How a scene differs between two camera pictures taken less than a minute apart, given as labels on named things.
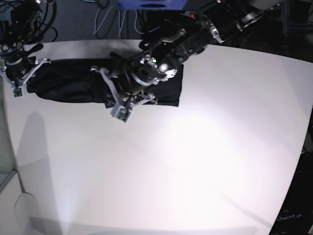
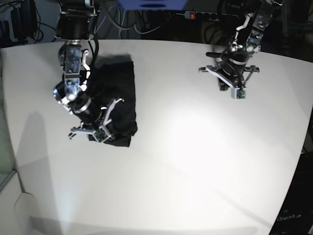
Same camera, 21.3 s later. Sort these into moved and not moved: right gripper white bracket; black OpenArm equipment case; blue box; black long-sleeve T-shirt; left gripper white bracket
Moved: right gripper white bracket; left gripper white bracket; black long-sleeve T-shirt
Not moved: black OpenArm equipment case; blue box
